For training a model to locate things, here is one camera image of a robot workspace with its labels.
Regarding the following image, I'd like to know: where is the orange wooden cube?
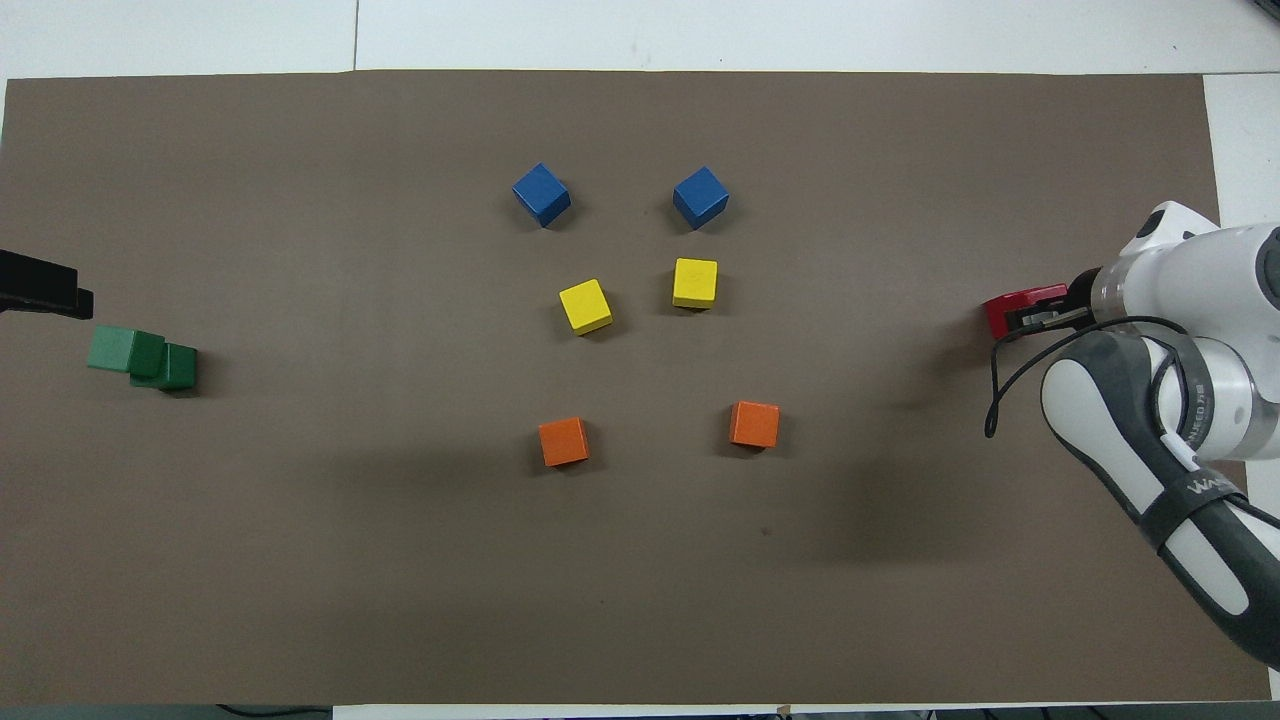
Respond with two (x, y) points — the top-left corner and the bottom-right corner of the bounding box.
(729, 400), (781, 450)
(538, 417), (591, 468)

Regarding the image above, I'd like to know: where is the brown paper mat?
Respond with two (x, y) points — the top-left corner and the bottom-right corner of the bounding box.
(0, 70), (1271, 706)

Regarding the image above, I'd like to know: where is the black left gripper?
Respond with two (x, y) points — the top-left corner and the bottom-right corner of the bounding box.
(0, 250), (95, 321)

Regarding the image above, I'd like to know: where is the yellow wooden cube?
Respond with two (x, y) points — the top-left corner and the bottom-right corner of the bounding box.
(558, 279), (614, 336)
(672, 258), (719, 310)

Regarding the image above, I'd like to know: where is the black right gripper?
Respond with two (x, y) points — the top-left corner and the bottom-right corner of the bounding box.
(1005, 268), (1103, 339)

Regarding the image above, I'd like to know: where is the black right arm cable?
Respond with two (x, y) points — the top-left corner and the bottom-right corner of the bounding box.
(984, 316), (1206, 439)

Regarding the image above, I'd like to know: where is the green wooden cube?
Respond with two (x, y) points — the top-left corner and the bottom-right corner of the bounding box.
(86, 326), (166, 379)
(130, 343), (198, 393)

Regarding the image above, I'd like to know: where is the blue wooden cube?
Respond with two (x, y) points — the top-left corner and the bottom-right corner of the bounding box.
(512, 163), (572, 228)
(672, 166), (730, 231)

